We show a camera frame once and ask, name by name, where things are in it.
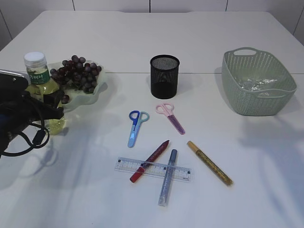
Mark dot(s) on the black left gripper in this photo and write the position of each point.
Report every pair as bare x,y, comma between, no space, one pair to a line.
22,115

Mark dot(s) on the yellow tea bottle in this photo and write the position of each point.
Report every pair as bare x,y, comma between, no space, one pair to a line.
42,84

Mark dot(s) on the purple artificial grape bunch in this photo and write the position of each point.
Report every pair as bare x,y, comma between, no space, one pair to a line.
76,73

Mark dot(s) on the clear plastic sheet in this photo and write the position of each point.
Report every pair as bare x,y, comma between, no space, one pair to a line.
253,84

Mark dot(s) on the green wavy glass plate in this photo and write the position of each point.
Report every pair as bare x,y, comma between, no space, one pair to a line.
90,95

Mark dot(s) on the clear plastic ruler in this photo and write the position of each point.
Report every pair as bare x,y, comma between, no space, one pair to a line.
153,169

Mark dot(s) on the black mesh pen holder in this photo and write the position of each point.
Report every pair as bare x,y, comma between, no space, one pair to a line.
164,76

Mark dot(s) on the red crayon pen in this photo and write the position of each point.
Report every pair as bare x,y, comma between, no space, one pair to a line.
152,158

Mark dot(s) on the blue glitter pen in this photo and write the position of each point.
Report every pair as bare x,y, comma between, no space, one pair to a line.
163,199

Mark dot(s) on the gold glitter pen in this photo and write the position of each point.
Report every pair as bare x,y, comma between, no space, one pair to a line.
210,164

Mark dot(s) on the green plastic woven basket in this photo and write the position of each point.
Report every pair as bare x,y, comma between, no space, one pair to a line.
254,63

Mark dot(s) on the blue scissors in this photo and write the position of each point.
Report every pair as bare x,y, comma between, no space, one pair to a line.
137,119

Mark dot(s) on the pink purple scissors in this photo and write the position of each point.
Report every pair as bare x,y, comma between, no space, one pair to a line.
167,110

